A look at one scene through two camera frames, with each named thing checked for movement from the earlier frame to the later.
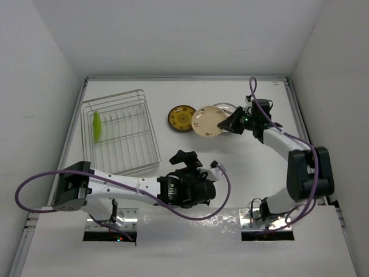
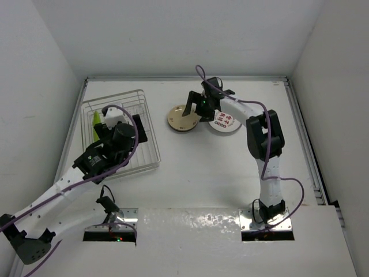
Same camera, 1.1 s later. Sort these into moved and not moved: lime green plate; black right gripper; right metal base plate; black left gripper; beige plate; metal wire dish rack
Moved: black left gripper; beige plate; black right gripper
Not moved: metal wire dish rack; right metal base plate; lime green plate
